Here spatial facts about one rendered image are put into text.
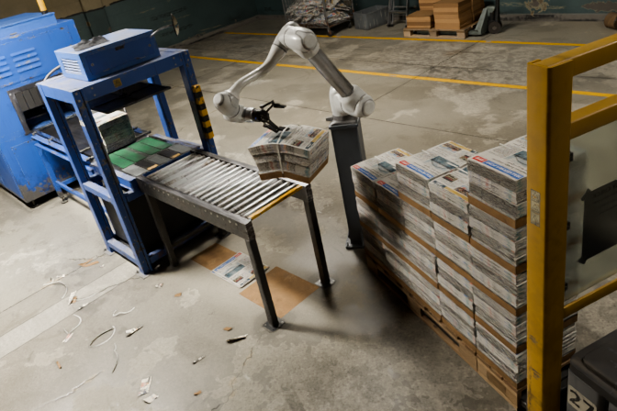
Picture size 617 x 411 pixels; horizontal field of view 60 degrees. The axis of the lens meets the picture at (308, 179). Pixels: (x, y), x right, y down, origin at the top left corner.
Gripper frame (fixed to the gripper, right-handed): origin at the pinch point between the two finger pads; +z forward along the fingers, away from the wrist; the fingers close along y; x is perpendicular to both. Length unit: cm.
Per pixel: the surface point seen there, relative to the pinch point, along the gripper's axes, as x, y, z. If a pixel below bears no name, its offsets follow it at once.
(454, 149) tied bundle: -10, 17, 95
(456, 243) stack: 38, 43, 106
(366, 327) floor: 30, 125, 51
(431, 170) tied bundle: 15, 17, 88
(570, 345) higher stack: 40, 93, 162
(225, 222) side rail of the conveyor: 35, 57, -33
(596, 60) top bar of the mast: 82, -66, 153
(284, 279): -3, 132, -24
